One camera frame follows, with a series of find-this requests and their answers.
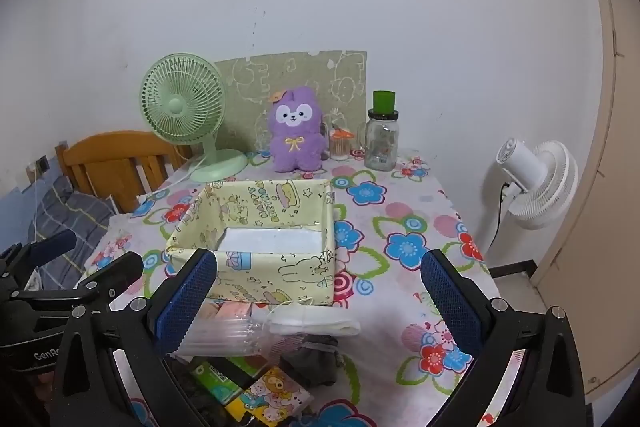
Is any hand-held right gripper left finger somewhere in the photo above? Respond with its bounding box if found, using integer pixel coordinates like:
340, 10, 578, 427
50, 248, 221, 427

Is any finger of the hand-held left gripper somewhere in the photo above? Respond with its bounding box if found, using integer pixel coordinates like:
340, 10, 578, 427
0, 229, 78, 294
12, 251, 146, 309

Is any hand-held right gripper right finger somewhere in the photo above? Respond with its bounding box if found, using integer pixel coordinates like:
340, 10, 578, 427
420, 248, 586, 427

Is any clear plastic packet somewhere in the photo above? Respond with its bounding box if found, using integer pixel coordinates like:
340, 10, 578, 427
175, 302, 273, 360

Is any green tissue packet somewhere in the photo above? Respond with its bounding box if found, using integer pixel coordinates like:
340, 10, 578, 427
190, 356, 273, 405

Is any yellow printed storage box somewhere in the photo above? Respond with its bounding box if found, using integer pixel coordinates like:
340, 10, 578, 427
165, 179, 336, 308

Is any yellow packet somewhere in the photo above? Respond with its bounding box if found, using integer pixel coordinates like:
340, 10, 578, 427
224, 399, 253, 420

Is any cartoon print tissue packet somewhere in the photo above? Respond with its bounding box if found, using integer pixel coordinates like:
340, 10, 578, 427
240, 367, 316, 427

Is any white cloth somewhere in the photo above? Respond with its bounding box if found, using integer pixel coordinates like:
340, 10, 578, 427
267, 304, 362, 339

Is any grey cloth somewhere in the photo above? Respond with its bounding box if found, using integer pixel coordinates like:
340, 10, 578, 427
279, 336, 341, 389

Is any grey plaid blanket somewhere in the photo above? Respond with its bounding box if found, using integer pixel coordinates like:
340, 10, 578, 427
10, 174, 118, 278

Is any white standing fan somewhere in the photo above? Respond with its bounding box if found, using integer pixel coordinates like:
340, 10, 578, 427
495, 138, 579, 233

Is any glass jar with green lid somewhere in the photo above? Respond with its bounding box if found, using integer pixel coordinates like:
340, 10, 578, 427
356, 90, 401, 172

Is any green desk fan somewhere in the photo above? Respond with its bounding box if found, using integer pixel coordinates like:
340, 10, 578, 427
139, 53, 249, 184

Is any beige wooden door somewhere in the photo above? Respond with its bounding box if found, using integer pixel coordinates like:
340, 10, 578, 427
530, 0, 640, 403

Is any small jar with orange lid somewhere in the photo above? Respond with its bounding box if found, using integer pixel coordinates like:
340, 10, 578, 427
327, 124, 353, 162

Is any purple plush toy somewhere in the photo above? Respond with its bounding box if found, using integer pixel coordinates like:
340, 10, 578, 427
268, 87, 328, 172

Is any green printed board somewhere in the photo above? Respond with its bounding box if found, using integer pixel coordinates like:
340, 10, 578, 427
215, 51, 367, 152

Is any white fan cable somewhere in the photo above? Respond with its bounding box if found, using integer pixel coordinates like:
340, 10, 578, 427
136, 157, 207, 204

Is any black fan power cable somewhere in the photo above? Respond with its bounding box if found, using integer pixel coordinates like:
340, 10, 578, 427
486, 181, 507, 260

